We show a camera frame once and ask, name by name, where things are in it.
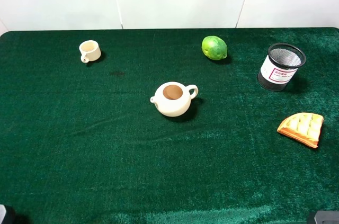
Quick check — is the cream ceramic teapot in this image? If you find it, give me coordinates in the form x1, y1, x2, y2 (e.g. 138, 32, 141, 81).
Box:
150, 82, 199, 117

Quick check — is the green lime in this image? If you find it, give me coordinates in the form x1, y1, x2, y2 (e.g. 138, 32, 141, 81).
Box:
201, 35, 228, 60

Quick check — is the small cream cup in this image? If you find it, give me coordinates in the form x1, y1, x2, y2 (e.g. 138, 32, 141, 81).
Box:
79, 40, 101, 64

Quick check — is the dark green velvet tablecloth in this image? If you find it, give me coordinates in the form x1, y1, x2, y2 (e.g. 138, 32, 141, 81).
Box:
1, 28, 338, 223

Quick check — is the black mesh pen holder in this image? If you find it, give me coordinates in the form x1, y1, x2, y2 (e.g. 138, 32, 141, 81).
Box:
257, 43, 306, 92

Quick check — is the orange waffle slice toy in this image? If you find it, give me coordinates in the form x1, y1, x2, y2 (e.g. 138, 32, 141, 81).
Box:
277, 112, 324, 148

